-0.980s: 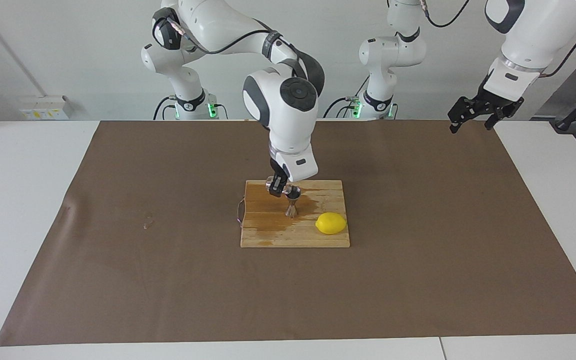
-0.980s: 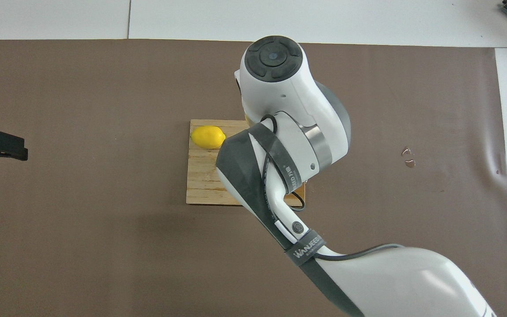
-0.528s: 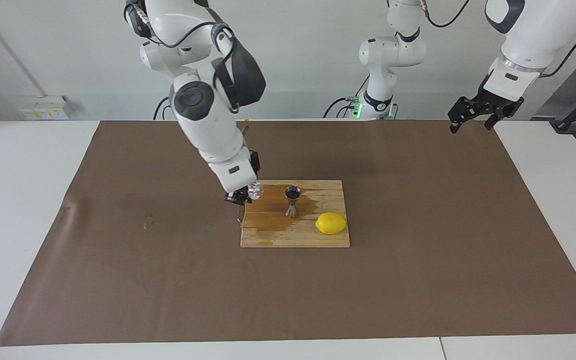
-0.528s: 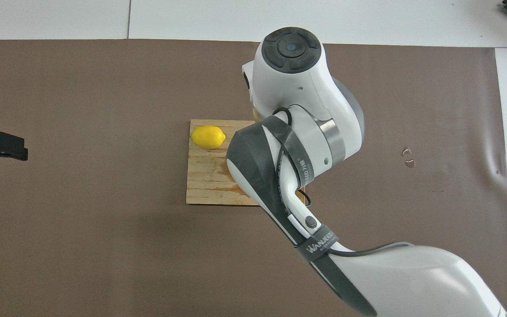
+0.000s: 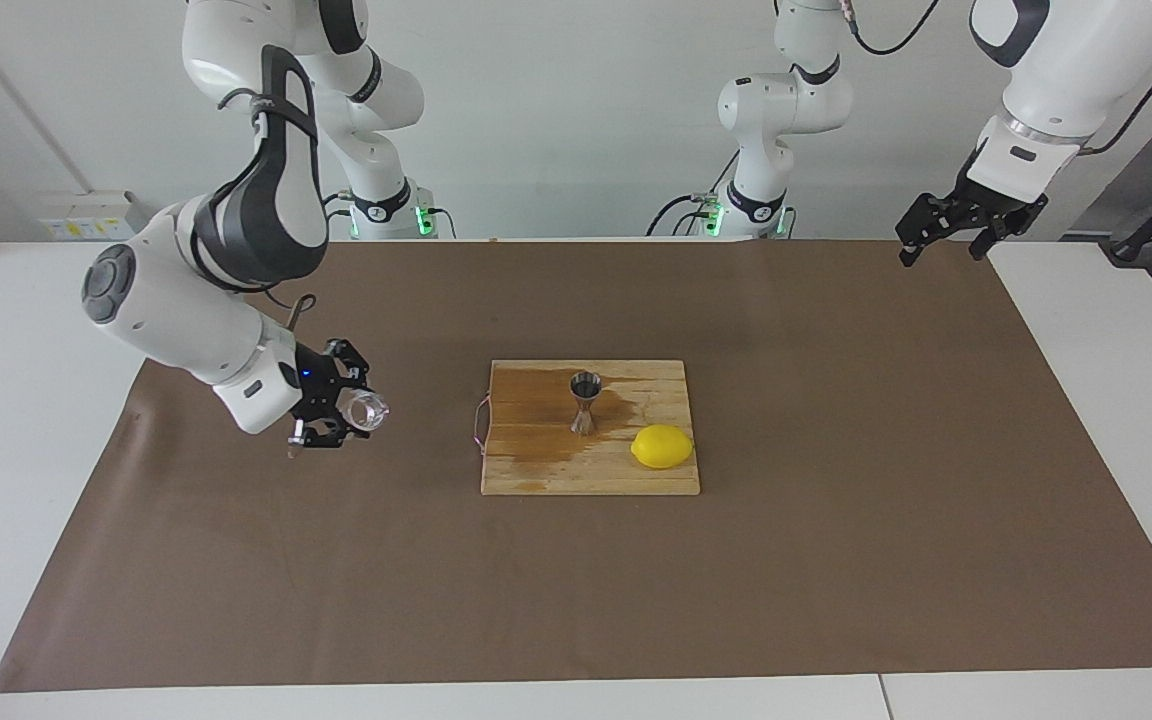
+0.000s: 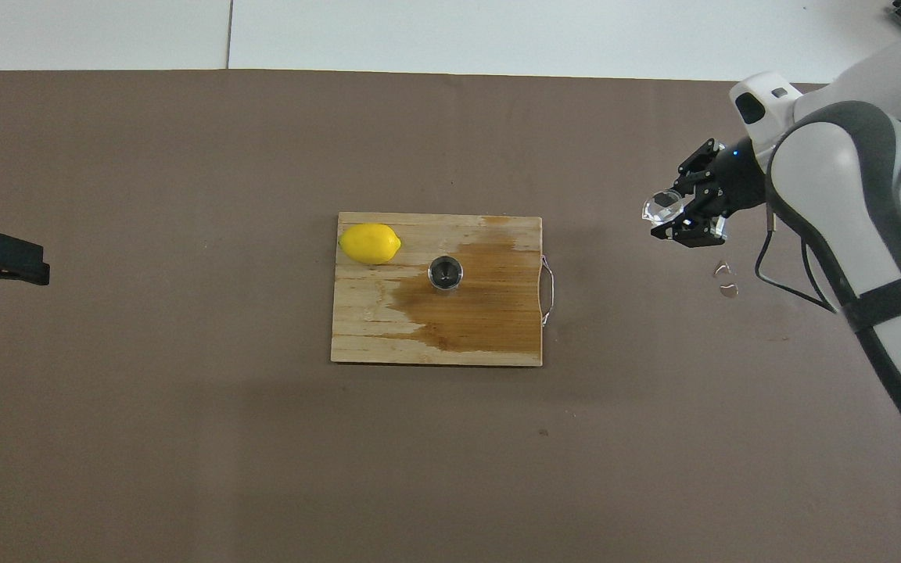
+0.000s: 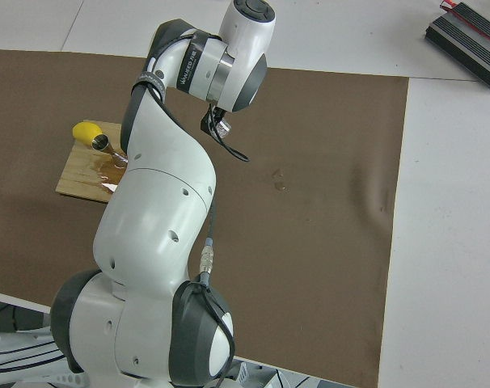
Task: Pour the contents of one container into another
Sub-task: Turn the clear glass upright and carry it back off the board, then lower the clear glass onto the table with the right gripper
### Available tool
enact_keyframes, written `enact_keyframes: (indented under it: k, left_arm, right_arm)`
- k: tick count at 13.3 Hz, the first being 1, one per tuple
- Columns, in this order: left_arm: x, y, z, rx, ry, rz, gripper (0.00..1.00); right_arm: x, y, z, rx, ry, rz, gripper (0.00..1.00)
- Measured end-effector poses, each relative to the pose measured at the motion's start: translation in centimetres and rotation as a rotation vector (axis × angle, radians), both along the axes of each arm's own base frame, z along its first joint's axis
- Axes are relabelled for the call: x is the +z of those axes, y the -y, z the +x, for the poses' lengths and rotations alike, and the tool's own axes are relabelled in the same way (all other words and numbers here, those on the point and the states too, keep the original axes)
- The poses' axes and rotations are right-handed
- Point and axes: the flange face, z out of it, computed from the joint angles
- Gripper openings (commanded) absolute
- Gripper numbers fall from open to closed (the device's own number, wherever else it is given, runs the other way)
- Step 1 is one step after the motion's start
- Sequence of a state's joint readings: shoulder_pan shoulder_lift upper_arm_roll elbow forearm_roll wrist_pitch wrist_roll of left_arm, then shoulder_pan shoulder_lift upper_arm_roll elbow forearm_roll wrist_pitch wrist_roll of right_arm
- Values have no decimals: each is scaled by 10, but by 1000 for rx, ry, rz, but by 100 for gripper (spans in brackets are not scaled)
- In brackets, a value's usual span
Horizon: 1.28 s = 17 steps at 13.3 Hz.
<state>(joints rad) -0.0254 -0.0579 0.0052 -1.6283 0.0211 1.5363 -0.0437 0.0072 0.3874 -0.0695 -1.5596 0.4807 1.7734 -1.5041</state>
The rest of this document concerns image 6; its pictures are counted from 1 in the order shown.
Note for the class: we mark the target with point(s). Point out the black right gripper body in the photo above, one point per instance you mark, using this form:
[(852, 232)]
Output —
[(736, 184)]

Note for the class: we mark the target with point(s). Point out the small clear glass cup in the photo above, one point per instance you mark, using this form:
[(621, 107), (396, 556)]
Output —
[(663, 207)]

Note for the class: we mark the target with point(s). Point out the steel double jigger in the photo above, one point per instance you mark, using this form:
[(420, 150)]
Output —
[(446, 274)]

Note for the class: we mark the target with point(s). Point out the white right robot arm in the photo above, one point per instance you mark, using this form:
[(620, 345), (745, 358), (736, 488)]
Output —
[(849, 195)]

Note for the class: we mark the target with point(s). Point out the wooden cutting board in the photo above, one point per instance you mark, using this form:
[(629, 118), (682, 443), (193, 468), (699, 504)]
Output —
[(482, 328)]

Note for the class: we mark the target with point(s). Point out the yellow lemon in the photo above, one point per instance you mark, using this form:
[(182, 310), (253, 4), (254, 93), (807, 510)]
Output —
[(370, 244)]

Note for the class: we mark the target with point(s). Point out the brown paper table mat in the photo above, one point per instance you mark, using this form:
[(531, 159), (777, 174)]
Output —
[(341, 469)]

